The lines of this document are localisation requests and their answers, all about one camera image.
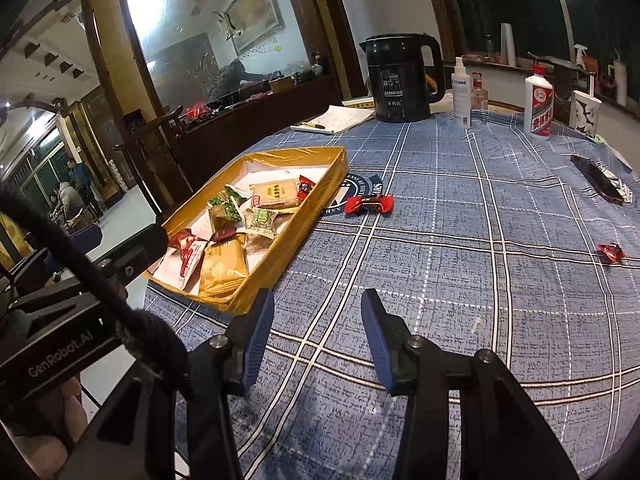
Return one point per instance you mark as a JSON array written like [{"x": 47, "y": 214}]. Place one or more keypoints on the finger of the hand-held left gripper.
[
  {"x": 75, "y": 242},
  {"x": 137, "y": 250}
]

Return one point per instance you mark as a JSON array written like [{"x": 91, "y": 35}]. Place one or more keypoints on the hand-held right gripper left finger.
[{"x": 256, "y": 342}]

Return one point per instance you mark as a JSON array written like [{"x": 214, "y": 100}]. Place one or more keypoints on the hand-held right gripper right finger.
[{"x": 375, "y": 345}]

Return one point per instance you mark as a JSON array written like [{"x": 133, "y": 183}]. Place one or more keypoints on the yellow cake packet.
[{"x": 222, "y": 265}]

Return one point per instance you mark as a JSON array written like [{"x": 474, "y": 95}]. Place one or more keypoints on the gold cardboard box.
[{"x": 300, "y": 220}]

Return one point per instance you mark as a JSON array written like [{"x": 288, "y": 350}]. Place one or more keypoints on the square cracker packet yellow edges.
[{"x": 275, "y": 194}]

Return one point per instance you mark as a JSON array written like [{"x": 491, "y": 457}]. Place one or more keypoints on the person's left hand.
[{"x": 70, "y": 405}]

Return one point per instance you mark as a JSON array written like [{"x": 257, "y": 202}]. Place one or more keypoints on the dark red wrapped candy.
[{"x": 223, "y": 234}]

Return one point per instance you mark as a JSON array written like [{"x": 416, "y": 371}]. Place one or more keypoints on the dark wooden armchair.
[{"x": 155, "y": 160}]

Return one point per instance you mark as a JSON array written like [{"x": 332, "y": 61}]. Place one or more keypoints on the green snack packet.
[{"x": 227, "y": 202}]

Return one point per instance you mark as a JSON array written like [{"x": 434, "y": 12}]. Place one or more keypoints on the blue plaid tablecloth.
[{"x": 450, "y": 260}]

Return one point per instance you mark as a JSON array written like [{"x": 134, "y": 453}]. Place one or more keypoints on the green wrapped candy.
[{"x": 261, "y": 220}]

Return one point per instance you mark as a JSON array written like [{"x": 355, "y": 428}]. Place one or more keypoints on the small red wrapped candy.
[{"x": 370, "y": 204}]

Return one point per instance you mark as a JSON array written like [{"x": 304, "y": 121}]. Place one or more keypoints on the red candy wrapper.
[{"x": 306, "y": 187}]

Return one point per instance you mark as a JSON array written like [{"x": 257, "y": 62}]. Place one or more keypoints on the white notebook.
[{"x": 335, "y": 120}]

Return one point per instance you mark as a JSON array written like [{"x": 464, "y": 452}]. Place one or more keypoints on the flat yellow packet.
[{"x": 359, "y": 104}]

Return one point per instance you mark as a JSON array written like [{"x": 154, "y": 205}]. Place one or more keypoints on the large red wrapped candy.
[{"x": 611, "y": 253}]

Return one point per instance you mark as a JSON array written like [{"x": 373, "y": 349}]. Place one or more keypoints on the white spray bottle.
[{"x": 461, "y": 95}]

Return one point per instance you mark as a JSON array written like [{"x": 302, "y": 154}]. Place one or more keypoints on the black electric kettle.
[{"x": 400, "y": 80}]

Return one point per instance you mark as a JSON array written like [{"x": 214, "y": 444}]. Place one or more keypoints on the clear glass bottle red cap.
[{"x": 479, "y": 95}]

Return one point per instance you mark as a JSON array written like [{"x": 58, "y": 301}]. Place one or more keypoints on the black smartphone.
[{"x": 600, "y": 177}]

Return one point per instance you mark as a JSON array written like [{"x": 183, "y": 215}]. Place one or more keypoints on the white liquor bottle red label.
[{"x": 540, "y": 110}]

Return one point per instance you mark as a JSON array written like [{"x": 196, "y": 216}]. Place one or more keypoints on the black and white paper cup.
[{"x": 585, "y": 115}]

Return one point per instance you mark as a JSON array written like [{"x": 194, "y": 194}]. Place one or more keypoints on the white paper roll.
[{"x": 508, "y": 45}]

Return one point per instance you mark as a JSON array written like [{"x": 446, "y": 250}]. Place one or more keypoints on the dark wooden chair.
[{"x": 565, "y": 75}]

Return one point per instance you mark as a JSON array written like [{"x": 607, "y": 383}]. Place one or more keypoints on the white tumbler with straw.
[{"x": 620, "y": 85}]

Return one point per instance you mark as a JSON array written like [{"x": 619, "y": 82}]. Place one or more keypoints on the framed wall picture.
[{"x": 257, "y": 7}]

